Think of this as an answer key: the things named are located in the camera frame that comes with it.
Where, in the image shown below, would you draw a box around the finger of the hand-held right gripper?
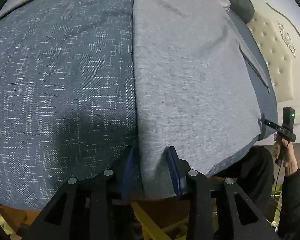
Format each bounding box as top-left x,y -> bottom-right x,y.
261,119 -> 283,133

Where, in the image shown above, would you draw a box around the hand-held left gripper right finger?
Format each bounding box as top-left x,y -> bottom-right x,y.
166,146 -> 278,240

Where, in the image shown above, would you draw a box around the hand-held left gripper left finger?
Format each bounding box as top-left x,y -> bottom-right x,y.
27,147 -> 141,240

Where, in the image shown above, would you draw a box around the grey knitted sweater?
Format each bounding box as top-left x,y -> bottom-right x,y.
0,0 -> 270,200

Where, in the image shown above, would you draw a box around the person's right forearm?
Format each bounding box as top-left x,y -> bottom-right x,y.
277,167 -> 300,239

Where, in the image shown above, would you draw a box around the person's right hand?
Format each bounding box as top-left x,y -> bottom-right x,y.
272,135 -> 297,176

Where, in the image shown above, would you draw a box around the yellow plastic item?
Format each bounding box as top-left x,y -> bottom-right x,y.
131,201 -> 188,240

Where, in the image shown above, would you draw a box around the person's black trousers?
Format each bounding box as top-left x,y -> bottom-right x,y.
207,146 -> 275,214

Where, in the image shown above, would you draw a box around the cream tufted headboard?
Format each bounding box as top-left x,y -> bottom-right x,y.
242,0 -> 300,147

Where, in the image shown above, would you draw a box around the blue patterned bed sheet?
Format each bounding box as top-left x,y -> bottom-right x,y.
0,0 -> 279,212

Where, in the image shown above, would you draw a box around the dark grey duvet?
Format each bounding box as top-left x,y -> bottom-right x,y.
217,0 -> 255,24

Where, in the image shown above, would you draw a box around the black cable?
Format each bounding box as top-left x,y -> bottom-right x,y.
271,165 -> 283,212

